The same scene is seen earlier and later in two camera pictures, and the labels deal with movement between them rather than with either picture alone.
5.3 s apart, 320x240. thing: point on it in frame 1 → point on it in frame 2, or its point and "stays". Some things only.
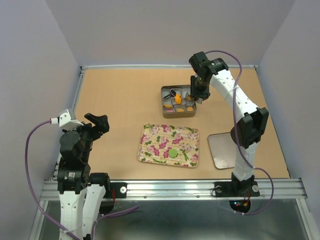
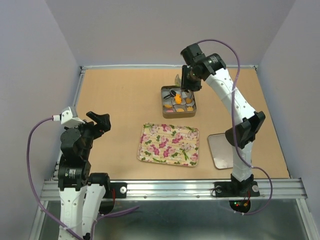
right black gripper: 195,93 → 192,87
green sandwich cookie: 173,153 → 177,81
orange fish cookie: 178,99 stays
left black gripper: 101,125 stays
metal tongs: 192,102 → 182,85
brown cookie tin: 177,102 stays
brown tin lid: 223,149 stays
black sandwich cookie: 173,92 stays
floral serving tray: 156,141 stays
